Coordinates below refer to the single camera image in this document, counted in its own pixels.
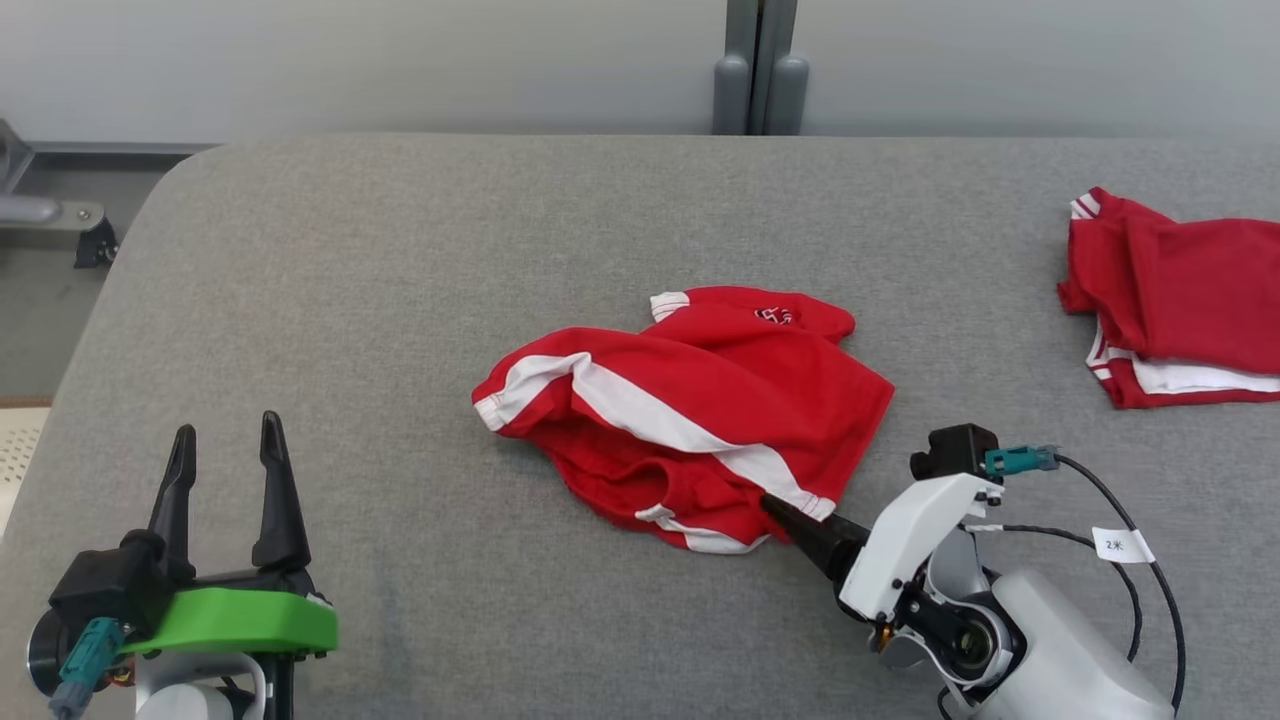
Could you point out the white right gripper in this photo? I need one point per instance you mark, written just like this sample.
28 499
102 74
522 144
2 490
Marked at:
905 540

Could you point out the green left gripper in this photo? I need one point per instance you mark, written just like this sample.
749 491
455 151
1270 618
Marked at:
250 620

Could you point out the red shorts white stripe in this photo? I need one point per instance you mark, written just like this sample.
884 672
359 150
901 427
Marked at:
720 400

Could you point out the red white numbered jersey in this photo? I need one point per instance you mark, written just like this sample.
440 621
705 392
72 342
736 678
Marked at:
1200 290

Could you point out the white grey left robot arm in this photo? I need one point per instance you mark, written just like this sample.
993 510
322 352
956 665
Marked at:
190 695

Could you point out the white perforated panel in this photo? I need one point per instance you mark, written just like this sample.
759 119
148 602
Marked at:
18 460

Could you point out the black caster foot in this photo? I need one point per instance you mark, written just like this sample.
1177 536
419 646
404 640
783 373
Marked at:
97 248

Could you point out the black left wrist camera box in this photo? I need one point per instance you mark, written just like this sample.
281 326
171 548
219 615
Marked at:
105 590

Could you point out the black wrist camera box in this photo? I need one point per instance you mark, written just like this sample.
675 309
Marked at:
955 450
105 590

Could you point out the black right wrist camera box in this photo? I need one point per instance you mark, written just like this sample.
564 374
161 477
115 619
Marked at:
955 450

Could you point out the grey metal frame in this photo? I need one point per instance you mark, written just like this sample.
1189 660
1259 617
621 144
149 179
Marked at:
30 210

